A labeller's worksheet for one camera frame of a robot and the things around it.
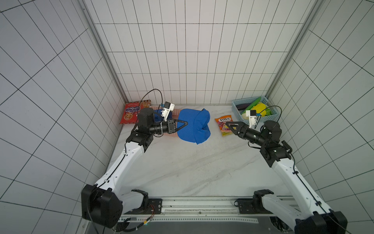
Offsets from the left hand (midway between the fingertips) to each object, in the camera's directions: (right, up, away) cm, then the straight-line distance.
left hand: (184, 126), depth 68 cm
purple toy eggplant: (+45, +12, +45) cm, 65 cm away
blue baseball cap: (+6, -1, 0) cm, 7 cm away
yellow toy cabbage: (+58, +11, +41) cm, 72 cm away
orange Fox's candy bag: (+27, +1, +38) cm, 47 cm away
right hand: (+19, 0, +2) cm, 19 cm away
